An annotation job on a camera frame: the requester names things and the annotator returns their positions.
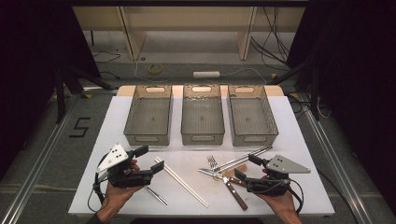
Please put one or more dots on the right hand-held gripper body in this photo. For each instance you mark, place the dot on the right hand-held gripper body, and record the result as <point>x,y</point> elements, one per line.
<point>283,166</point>

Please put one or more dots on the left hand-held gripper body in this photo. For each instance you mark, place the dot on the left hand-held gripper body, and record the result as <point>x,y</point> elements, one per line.
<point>113,157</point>

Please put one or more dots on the small wooden spoon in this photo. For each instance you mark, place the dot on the small wooden spoon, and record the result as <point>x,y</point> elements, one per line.
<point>230,172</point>

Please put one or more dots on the metal chopstick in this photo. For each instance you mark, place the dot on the metal chopstick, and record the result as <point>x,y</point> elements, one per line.
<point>236,160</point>

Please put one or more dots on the white chopstick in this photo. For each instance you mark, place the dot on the white chopstick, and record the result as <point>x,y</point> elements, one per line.
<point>184,181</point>
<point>180,183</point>

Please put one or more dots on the metal spoon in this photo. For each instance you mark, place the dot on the metal spoon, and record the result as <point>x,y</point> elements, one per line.
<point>157,196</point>

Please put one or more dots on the translucent grey plastic bin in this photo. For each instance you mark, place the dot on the translucent grey plastic bin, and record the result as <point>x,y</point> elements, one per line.
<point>149,118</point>
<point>252,112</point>
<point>202,109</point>

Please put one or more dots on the person's right hand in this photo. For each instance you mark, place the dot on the person's right hand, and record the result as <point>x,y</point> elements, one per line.
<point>281,203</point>

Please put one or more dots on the person's left hand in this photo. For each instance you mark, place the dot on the person's left hand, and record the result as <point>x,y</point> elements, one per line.
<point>116,197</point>

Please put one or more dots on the white board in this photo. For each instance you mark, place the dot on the white board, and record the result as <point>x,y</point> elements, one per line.
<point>295,140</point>

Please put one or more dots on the metal fork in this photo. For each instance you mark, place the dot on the metal fork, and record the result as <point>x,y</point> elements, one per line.
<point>212,161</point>

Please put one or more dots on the yellow floor tape piece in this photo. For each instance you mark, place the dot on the yellow floor tape piece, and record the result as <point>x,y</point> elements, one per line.
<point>294,95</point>
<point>273,75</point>
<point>87,96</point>

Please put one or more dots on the black metal stand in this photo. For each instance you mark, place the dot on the black metal stand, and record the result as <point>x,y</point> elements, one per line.
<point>59,93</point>
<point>315,93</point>

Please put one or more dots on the yellow tape roll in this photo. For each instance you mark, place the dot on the yellow tape roll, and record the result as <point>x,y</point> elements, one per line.
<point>150,69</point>

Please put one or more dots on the white power strip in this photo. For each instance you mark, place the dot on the white power strip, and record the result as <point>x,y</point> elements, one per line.
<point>206,74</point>

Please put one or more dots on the black curtain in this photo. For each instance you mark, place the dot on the black curtain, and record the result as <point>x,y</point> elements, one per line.
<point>25,62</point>
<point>358,62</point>

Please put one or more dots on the light wooden desk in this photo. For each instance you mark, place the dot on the light wooden desk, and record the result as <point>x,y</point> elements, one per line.
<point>186,18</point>

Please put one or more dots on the aluminium floor rail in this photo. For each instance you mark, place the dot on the aluminium floor rail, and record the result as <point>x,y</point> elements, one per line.
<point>99,89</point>
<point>337,165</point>
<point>40,161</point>

